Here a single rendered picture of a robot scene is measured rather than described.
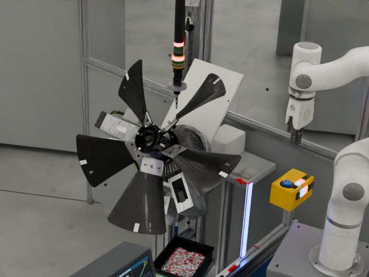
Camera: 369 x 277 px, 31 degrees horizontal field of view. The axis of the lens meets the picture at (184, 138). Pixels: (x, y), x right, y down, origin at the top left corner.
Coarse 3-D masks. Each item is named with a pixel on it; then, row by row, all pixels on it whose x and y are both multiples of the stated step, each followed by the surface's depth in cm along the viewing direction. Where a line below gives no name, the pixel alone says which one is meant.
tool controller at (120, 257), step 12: (108, 252) 194; (120, 252) 193; (132, 252) 192; (144, 252) 191; (96, 264) 188; (108, 264) 187; (120, 264) 186; (132, 264) 188; (144, 264) 191; (72, 276) 184; (84, 276) 183; (96, 276) 182; (108, 276) 181; (120, 276) 184; (132, 276) 188; (144, 276) 192
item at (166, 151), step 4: (168, 148) 258; (172, 148) 258; (176, 148) 259; (180, 148) 259; (184, 148) 259; (164, 152) 256; (168, 152) 256; (172, 152) 256; (176, 152) 256; (180, 152) 256; (172, 156) 253
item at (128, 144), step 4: (132, 140) 264; (128, 144) 265; (128, 148) 266; (132, 148) 266; (136, 148) 266; (132, 152) 267; (136, 152) 266; (140, 152) 266; (132, 156) 268; (136, 156) 267; (140, 156) 267
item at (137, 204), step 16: (144, 176) 258; (160, 176) 260; (128, 192) 255; (144, 192) 256; (160, 192) 258; (128, 208) 254; (144, 208) 255; (160, 208) 257; (128, 224) 253; (144, 224) 254; (160, 224) 255
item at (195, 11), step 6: (186, 0) 296; (192, 0) 296; (198, 0) 296; (186, 6) 289; (192, 6) 289; (198, 6) 289; (186, 12) 290; (192, 12) 290; (198, 12) 291; (192, 18) 291; (198, 18) 295
